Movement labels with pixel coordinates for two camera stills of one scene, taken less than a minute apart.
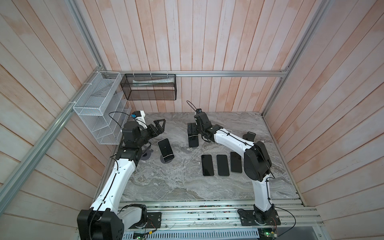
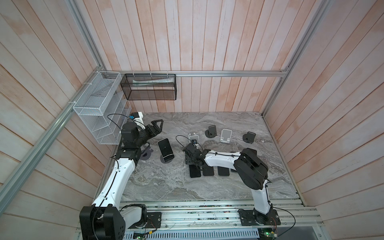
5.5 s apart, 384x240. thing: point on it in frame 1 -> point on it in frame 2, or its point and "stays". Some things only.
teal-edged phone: x=222 y=165 stays
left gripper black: x=155 y=133 stays
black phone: x=193 y=135 -> x=195 y=171
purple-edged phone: x=207 y=166 stays
